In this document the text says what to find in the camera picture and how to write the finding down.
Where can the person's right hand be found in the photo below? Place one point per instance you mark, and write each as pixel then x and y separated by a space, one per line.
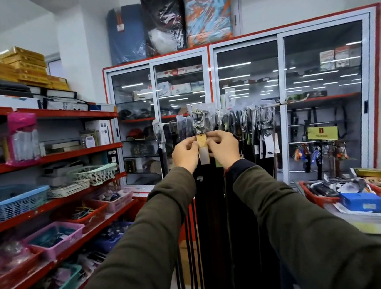
pixel 226 150

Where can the person's left hand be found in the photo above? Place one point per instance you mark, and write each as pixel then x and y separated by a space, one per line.
pixel 184 157

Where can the person's right fingers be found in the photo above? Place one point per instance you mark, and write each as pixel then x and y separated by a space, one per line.
pixel 215 137

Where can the person's left fingers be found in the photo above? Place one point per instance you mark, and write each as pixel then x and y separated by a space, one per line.
pixel 190 142

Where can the black belt with gold buckle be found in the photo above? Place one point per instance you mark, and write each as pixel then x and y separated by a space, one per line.
pixel 202 141

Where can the person's right forearm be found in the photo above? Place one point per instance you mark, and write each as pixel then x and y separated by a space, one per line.
pixel 311 238

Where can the person's left forearm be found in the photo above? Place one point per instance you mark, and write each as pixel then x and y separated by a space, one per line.
pixel 144 254

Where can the row of hanging black belts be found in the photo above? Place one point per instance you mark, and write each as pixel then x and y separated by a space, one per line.
pixel 239 123

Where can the red cap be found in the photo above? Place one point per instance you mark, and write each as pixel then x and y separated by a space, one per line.
pixel 135 134

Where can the white carton box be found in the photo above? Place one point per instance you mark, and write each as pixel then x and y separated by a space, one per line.
pixel 99 130

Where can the pink plastic basket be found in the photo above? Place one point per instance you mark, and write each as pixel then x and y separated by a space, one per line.
pixel 116 201

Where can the green white plastic basket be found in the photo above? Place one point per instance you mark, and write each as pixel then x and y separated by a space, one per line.
pixel 94 174

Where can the yellow sign card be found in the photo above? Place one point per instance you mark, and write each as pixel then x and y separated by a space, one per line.
pixel 323 133

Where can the glass door display cabinet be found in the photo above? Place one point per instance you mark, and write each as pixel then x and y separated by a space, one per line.
pixel 326 106

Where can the red plastic tray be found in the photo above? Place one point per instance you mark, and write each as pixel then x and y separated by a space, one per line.
pixel 320 200

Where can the red metal shelf unit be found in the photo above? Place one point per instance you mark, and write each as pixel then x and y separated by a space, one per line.
pixel 70 113

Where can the dark blue plastic basket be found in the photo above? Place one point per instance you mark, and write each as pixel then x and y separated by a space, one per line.
pixel 110 239

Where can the red plastic basket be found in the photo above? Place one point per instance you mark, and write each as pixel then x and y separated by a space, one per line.
pixel 10 276
pixel 89 217

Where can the black wrapped rolled mattress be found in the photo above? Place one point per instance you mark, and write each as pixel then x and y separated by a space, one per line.
pixel 164 18

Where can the orange blue patterned rolled mattress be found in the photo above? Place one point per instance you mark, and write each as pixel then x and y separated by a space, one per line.
pixel 208 10

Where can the white flat plastic basket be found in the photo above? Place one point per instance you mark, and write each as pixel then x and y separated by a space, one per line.
pixel 67 190

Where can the stack of white red boxes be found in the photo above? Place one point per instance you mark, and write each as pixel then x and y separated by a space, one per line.
pixel 340 57

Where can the blue cardboard box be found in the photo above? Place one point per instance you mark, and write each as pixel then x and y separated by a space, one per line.
pixel 363 202

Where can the gold metal tray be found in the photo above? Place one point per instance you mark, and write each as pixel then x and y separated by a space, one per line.
pixel 373 172

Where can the pink hanging packet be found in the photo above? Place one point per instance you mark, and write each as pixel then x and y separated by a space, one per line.
pixel 24 141

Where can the purple plastic basket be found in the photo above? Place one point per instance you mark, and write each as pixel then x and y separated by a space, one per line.
pixel 56 242

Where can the stack of gold boxes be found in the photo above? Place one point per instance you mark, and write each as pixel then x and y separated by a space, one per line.
pixel 25 67

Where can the large blue plastic basket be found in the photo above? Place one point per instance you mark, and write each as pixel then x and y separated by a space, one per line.
pixel 12 204

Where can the stack of black white boxes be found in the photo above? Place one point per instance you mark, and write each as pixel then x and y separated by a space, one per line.
pixel 7 98

